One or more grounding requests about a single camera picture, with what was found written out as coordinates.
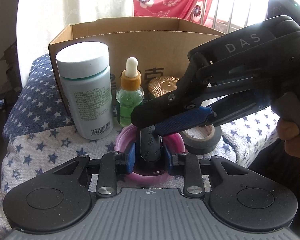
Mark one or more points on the rose gold lid jar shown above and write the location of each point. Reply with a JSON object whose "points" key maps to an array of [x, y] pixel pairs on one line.
{"points": [[161, 85]]}

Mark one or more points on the star pattern blanket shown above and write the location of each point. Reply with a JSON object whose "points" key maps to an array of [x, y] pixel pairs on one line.
{"points": [[40, 135]]}

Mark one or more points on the black car key fob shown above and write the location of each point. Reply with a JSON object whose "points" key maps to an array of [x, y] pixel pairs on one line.
{"points": [[150, 144]]}

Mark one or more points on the person's right hand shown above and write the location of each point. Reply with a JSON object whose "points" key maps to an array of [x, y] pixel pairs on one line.
{"points": [[289, 132]]}

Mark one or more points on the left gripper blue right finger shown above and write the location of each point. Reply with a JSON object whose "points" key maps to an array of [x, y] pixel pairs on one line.
{"points": [[186, 165]]}

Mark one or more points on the green dropper bottle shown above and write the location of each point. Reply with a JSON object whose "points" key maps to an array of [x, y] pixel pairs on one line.
{"points": [[130, 94]]}

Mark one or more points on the black electrical tape roll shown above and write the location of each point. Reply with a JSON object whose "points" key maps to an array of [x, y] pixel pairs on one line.
{"points": [[201, 140]]}

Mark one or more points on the white pill bottle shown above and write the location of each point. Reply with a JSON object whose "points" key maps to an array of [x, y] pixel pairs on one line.
{"points": [[84, 72]]}

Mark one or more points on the white lace curtain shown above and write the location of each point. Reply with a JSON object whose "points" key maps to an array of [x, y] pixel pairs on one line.
{"points": [[40, 21]]}

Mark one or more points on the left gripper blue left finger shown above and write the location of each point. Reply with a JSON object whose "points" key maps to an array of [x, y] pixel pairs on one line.
{"points": [[110, 166]]}

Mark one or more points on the metal railing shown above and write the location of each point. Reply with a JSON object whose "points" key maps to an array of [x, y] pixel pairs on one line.
{"points": [[240, 5]]}

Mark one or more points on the brown cardboard box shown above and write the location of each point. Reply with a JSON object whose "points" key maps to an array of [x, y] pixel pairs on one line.
{"points": [[161, 45]]}

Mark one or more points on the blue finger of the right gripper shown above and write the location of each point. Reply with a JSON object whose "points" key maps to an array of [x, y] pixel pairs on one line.
{"points": [[227, 109], [184, 98]]}

